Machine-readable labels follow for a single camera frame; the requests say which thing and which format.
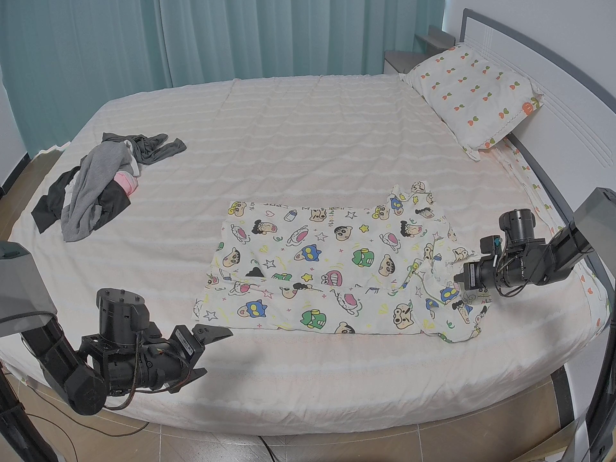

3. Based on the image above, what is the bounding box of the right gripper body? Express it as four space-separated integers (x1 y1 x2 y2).
460 257 502 293

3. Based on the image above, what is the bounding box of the white printed pillow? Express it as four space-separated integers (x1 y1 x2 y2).
400 44 544 162

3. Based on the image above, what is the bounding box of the grey bedside table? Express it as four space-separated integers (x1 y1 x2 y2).
383 24 455 75

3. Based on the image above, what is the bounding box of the black cable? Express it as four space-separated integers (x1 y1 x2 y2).
26 409 151 441
259 433 281 462

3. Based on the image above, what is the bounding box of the pile of clothes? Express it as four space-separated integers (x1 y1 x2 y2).
31 133 187 242

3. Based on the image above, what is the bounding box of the white printed pyjama top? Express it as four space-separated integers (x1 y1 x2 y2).
191 179 489 343

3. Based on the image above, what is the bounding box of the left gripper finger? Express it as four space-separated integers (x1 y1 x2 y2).
192 324 235 344
166 367 209 394

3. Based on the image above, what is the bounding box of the bed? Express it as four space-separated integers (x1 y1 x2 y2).
0 8 616 439

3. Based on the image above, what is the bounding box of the blue-green curtain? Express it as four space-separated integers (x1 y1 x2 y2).
0 0 448 158

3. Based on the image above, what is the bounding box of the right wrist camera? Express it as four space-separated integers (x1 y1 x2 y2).
478 235 504 260

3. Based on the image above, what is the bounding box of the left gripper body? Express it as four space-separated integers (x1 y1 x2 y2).
112 324 207 397

